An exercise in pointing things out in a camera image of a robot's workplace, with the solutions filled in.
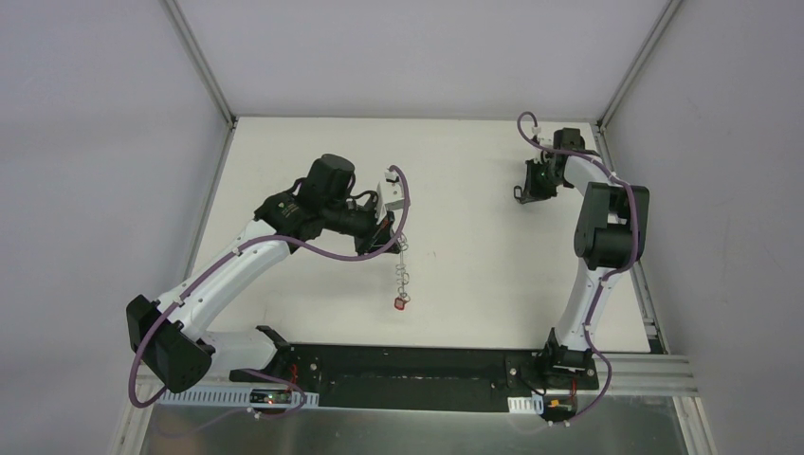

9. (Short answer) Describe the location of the metal key ring disc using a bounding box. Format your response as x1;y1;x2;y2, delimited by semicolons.
395;234;411;302

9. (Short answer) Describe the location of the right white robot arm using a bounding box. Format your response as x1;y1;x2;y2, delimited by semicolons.
514;128;649;389

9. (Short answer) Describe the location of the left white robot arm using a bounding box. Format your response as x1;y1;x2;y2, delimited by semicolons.
125;154;411;393

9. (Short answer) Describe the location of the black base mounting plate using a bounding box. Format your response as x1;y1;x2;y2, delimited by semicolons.
229;344;599;412

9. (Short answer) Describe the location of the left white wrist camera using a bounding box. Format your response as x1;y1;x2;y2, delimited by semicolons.
375;180;406;219

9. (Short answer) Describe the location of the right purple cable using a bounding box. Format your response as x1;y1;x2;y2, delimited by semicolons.
517;112;639;434

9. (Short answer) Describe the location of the purple cable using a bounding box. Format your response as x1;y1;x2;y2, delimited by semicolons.
517;112;639;434
128;165;412;420

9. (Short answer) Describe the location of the left white cable duct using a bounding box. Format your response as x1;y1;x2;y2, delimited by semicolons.
157;384;320;410

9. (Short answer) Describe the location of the white cable duct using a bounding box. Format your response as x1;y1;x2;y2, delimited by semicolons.
507;394;544;415
157;384;320;410

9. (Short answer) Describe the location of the aluminium frame rail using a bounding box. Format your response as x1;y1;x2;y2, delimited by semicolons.
606;353;699;397

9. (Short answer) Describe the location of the right white cable duct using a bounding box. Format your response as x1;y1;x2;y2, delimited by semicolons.
507;394;544;415

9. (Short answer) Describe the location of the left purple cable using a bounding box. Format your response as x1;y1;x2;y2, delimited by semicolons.
128;165;412;420

